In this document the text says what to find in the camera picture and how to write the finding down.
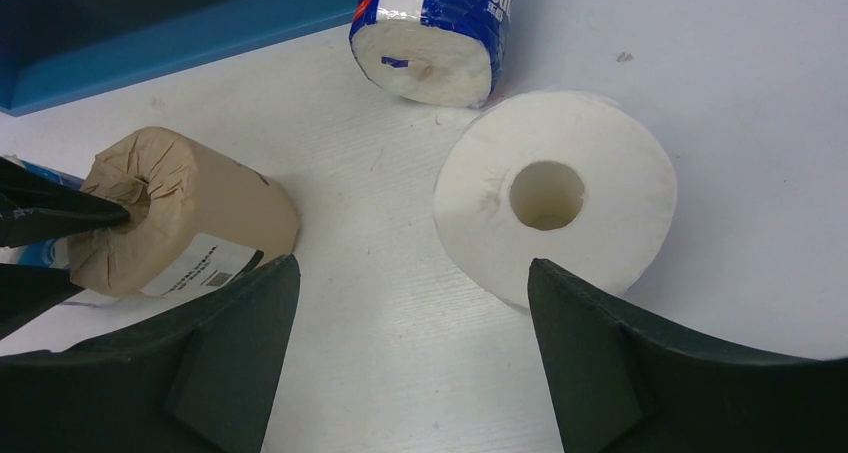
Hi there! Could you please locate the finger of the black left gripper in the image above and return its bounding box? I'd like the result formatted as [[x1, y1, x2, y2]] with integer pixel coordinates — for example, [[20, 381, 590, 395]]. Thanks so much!
[[1, 159, 131, 247]]

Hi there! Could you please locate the brown printed paper roll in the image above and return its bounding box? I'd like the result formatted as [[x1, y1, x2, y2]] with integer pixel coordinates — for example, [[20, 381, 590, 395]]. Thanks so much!
[[68, 127, 300, 297]]

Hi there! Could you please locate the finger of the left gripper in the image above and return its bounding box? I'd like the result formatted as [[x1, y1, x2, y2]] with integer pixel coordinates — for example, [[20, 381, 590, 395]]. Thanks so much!
[[1, 264, 82, 339]]

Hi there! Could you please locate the blue shelf with coloured boards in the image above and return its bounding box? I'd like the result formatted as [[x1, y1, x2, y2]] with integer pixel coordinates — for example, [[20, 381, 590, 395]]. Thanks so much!
[[1, 0, 357, 116]]

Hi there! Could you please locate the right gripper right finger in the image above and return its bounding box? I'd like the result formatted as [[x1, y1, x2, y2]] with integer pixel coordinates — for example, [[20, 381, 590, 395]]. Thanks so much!
[[527, 259, 847, 452]]

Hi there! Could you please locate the white roll right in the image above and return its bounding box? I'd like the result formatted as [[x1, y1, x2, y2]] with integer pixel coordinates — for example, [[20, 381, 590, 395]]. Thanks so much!
[[433, 91, 678, 308]]

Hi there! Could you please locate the blue roll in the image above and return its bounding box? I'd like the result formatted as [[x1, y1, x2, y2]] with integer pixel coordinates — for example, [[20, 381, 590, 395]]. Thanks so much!
[[1, 155, 83, 270], [349, 0, 513, 108]]

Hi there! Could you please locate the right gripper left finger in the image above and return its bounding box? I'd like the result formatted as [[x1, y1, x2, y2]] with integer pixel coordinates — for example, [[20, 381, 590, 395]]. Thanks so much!
[[1, 255, 300, 452]]

